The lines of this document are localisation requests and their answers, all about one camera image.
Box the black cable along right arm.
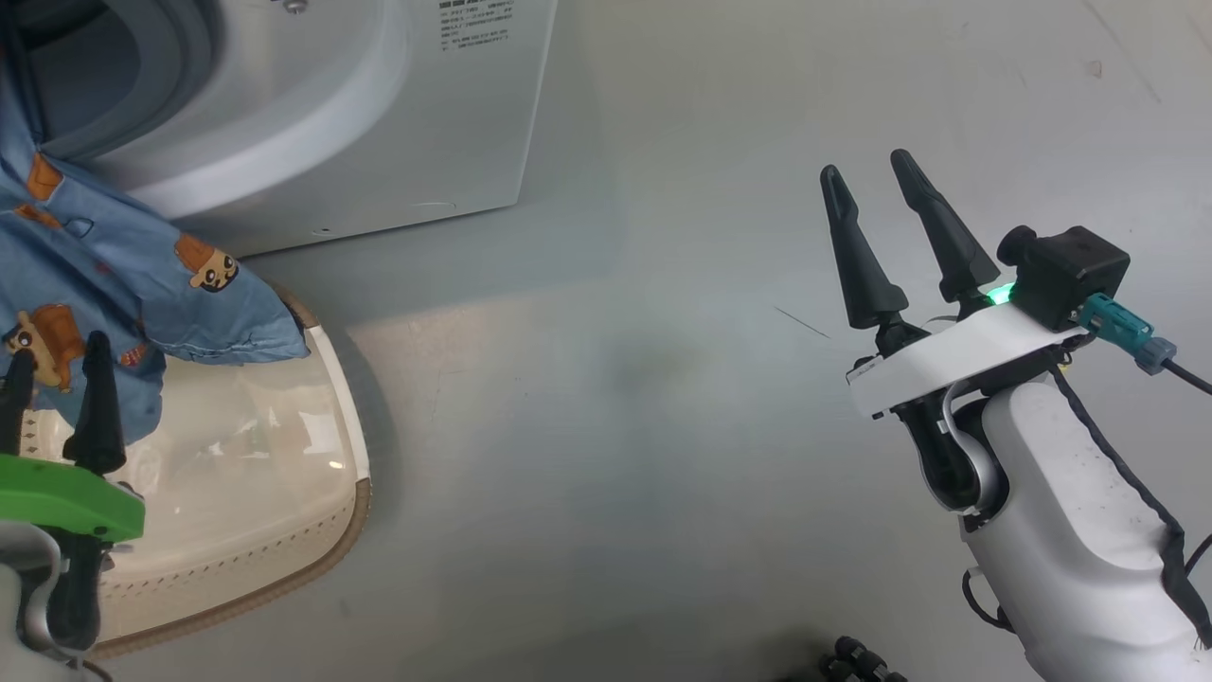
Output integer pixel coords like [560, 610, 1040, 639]
[1046, 365, 1212, 645]

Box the small printed text label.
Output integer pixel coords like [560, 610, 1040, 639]
[437, 0, 517, 50]

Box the white front-load washing machine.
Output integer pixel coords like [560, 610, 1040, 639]
[0, 0, 560, 259]

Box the right teal cable connector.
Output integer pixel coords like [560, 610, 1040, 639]
[1078, 292, 1178, 375]

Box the blue cartoon print garment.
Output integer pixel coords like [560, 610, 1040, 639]
[0, 57, 311, 446]

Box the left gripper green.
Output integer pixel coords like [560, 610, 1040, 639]
[0, 330, 146, 653]

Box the cream perforated laundry basket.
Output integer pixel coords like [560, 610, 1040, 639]
[0, 284, 372, 659]

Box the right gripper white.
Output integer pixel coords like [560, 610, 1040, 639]
[820, 149, 1085, 512]

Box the black right camera cable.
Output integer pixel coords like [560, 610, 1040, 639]
[1169, 358, 1212, 397]

